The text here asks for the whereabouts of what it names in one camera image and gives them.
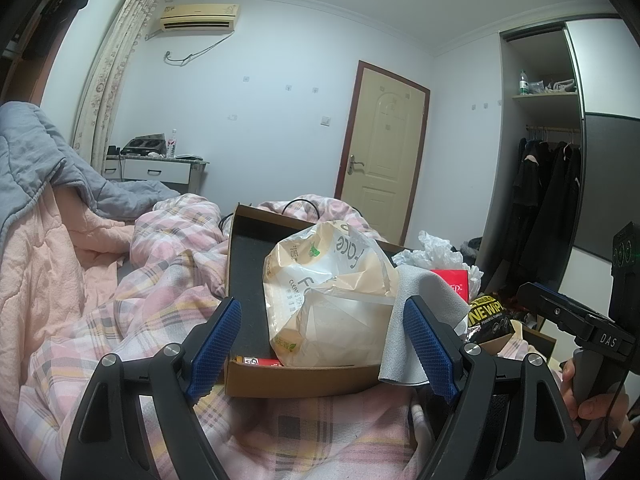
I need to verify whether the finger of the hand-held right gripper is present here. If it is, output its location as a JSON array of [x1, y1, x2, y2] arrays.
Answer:
[[537, 285, 573, 306], [516, 282, 608, 346]]

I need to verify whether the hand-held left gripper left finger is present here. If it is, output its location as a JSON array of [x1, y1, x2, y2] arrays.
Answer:
[[60, 296, 243, 480]]

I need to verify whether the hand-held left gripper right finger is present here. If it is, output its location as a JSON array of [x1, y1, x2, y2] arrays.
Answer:
[[402, 294, 586, 480]]

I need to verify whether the grey cloth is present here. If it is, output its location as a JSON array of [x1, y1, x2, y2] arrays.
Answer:
[[377, 264, 468, 387]]

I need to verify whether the black yellow snack packet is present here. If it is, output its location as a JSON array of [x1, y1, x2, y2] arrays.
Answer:
[[462, 294, 516, 346]]

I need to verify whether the red tissue packet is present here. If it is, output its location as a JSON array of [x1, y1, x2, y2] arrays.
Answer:
[[430, 268, 472, 306]]

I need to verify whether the brown cardboard box black lining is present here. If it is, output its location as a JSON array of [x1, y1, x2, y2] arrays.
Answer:
[[223, 203, 426, 400]]

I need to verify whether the white plastic bag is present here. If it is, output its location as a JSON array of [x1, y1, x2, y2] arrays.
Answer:
[[391, 230, 473, 273]]

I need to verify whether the beige face towel bag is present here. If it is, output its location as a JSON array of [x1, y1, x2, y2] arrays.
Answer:
[[263, 220, 401, 368]]

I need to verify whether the person's right hand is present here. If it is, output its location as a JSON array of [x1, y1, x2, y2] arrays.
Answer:
[[559, 360, 633, 438]]

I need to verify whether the pink plaid blanket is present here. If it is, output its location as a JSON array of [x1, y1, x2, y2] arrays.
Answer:
[[15, 192, 566, 480]]

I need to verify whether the row of hanging black clothes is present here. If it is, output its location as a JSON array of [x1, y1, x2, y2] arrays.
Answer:
[[510, 136, 583, 271]]

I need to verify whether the white wardrobe grey sliding door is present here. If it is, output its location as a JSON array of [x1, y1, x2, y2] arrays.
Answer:
[[499, 12, 640, 301]]

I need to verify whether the peach pink quilt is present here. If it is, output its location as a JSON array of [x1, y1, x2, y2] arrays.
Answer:
[[0, 180, 138, 376]]

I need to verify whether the white drawer desk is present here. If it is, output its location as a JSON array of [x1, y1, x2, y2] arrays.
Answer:
[[102, 155, 211, 196]]

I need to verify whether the white shelf clutter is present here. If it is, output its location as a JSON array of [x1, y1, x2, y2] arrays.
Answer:
[[529, 78, 577, 95]]

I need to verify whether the black desktop device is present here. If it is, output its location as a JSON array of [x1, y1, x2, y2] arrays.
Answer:
[[121, 133, 167, 158]]

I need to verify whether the grey quilt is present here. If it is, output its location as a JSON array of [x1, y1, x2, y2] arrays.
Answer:
[[0, 101, 181, 241]]

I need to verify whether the floral curtain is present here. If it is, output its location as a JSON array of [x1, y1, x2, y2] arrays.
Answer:
[[72, 0, 173, 171]]

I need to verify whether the wooden closet alcove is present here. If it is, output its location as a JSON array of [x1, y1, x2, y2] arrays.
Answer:
[[0, 0, 108, 106]]

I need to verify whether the cream air conditioner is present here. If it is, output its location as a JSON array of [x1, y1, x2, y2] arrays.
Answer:
[[159, 3, 241, 33]]

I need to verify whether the black hanging t-shirt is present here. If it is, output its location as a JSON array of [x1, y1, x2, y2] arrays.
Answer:
[[22, 0, 98, 61]]

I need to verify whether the cream door red frame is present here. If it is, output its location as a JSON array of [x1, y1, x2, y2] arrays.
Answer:
[[334, 60, 431, 248]]

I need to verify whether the air conditioner power cable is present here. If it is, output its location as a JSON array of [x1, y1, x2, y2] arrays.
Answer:
[[164, 31, 236, 66]]

